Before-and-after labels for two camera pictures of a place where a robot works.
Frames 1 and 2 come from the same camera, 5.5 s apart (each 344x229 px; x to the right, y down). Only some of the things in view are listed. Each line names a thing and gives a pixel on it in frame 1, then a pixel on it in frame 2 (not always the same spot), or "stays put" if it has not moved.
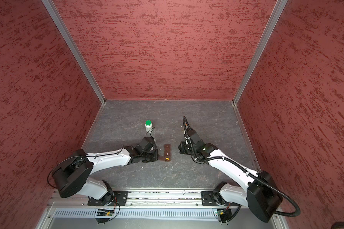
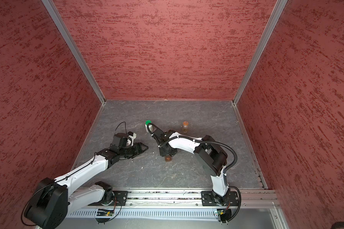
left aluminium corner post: [75, 48] stays put
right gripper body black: [185, 149] -> [169, 151]
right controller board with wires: [224, 215] stays put
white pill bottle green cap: [148, 125] stays put
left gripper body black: [150, 156] -> [128, 151]
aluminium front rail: [148, 198] stays put
